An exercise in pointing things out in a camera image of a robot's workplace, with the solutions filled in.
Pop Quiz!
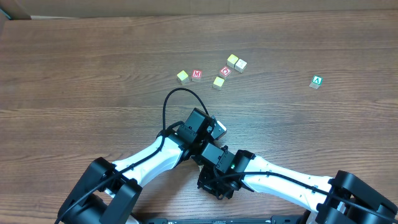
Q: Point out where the plain wooden block far left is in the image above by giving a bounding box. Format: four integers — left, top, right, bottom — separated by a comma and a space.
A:
177, 70, 190, 85

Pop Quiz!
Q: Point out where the red O wooden block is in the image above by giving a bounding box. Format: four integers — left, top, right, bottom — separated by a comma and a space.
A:
219, 66, 232, 80

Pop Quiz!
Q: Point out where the yellow-edged wooden block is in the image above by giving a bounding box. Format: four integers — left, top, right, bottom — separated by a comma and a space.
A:
234, 58, 247, 73

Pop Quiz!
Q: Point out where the green A wooden block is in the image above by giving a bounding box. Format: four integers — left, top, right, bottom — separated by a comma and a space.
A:
309, 75, 323, 89

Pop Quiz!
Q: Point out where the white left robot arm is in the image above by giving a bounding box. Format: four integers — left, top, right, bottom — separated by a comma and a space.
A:
56, 108, 226, 223

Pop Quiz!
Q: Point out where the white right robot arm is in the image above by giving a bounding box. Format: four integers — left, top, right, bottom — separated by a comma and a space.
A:
194, 143, 397, 223

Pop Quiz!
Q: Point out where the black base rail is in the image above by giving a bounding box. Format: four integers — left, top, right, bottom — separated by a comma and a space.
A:
137, 212, 310, 224

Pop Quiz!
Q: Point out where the plain wooden block far back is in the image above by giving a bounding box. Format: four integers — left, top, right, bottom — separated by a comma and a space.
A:
226, 54, 239, 68

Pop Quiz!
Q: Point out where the plain wooden block centre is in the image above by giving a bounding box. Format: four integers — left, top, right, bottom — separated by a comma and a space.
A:
213, 77, 225, 90

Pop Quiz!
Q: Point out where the plain wooden block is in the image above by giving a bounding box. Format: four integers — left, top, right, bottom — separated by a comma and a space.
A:
177, 70, 190, 85
213, 77, 225, 90
226, 54, 239, 68

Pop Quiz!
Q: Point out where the red M wooden block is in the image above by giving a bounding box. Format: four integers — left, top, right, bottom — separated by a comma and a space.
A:
191, 70, 203, 82

